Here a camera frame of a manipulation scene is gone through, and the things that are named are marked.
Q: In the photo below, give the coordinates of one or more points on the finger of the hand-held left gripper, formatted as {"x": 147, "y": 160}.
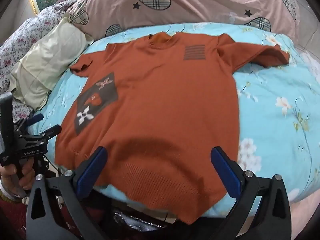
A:
{"x": 36, "y": 118}
{"x": 51, "y": 130}

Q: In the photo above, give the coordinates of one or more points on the cream pillow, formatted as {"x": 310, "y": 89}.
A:
{"x": 50, "y": 60}

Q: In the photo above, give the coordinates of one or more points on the person's dark red clothing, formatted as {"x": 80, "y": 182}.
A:
{"x": 12, "y": 220}

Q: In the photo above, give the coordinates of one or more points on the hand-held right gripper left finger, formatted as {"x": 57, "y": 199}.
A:
{"x": 91, "y": 170}

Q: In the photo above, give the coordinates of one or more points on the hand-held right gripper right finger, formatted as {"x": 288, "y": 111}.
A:
{"x": 225, "y": 172}

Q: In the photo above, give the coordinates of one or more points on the pink quilt with plaid hearts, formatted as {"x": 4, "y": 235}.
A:
{"x": 187, "y": 10}

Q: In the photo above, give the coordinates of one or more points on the floral patterned pillow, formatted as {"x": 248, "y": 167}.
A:
{"x": 25, "y": 30}

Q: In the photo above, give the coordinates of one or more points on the person's left hand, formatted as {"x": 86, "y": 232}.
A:
{"x": 26, "y": 172}

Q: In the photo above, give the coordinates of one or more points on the orange knit t-shirt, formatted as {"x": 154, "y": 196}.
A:
{"x": 162, "y": 92}

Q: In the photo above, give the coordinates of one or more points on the blue floral bedsheet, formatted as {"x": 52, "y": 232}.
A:
{"x": 275, "y": 130}

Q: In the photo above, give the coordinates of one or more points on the person's left forearm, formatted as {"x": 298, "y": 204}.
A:
{"x": 7, "y": 192}

